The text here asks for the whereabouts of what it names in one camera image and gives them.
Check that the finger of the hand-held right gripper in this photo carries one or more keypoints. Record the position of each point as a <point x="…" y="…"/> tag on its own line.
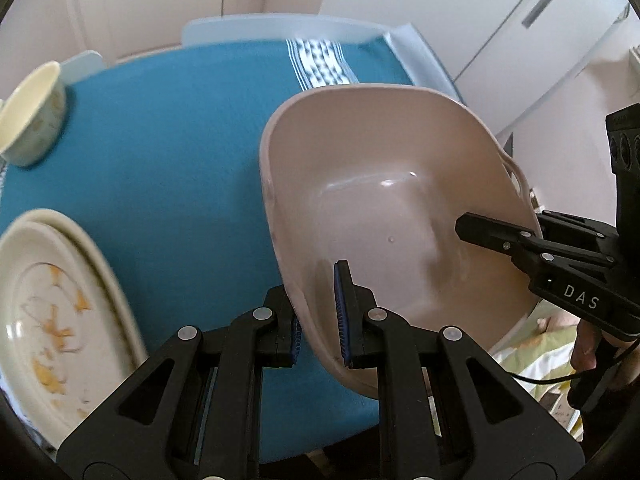
<point x="580" y="227"/>
<point x="495" y="235"/>

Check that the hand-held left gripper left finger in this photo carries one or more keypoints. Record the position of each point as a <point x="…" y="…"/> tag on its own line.
<point x="280" y="340"/>

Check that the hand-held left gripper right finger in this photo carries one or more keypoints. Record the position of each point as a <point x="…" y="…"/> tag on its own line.
<point x="342" y="310"/>

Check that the pink square bowl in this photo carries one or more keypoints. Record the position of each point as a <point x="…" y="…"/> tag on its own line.
<point x="390" y="185"/>

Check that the orange patterned plate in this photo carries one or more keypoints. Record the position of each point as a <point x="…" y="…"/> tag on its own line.
<point x="45" y="310"/>

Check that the person's right hand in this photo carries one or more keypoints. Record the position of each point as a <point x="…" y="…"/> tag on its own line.
<point x="586" y="347"/>

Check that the green striped cloth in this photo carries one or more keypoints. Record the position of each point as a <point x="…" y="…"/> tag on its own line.
<point x="530" y="365"/>

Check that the teal tablecloth with patterned border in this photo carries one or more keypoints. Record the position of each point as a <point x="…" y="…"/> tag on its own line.
<point x="175" y="160"/>

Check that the white wardrobe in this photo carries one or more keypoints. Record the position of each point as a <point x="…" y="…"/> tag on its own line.
<point x="450" y="20"/>

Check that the white ceramic bowl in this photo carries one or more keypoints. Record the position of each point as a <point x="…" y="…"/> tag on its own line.
<point x="30" y="120"/>

